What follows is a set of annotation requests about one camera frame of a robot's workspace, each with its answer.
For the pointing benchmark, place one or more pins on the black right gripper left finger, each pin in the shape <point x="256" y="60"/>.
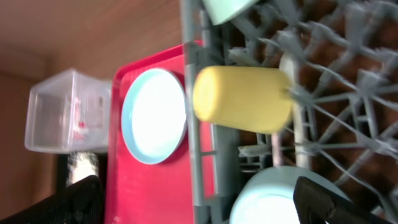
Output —
<point x="79" y="203"/>

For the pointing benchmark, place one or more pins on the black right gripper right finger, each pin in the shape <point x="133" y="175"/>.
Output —
<point x="316" y="204"/>

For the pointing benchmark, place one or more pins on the light blue bowl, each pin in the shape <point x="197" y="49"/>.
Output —
<point x="267" y="198"/>

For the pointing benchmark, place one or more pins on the light blue plate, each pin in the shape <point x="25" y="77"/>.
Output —
<point x="153" y="117"/>

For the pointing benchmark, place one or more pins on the yellow plastic cup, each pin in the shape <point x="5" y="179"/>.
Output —
<point x="252" y="99"/>

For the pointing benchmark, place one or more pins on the white plastic spoon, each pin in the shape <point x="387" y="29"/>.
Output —
<point x="289" y="67"/>

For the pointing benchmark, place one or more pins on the green bowl with food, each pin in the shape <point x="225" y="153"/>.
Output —
<point x="221" y="11"/>

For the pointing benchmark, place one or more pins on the grey dishwasher rack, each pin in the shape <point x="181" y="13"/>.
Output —
<point x="346" y="53"/>

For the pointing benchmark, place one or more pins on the red plastic tray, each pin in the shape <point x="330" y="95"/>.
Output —
<point x="139" y="193"/>

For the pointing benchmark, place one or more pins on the clear plastic bin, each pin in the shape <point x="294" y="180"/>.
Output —
<point x="68" y="112"/>

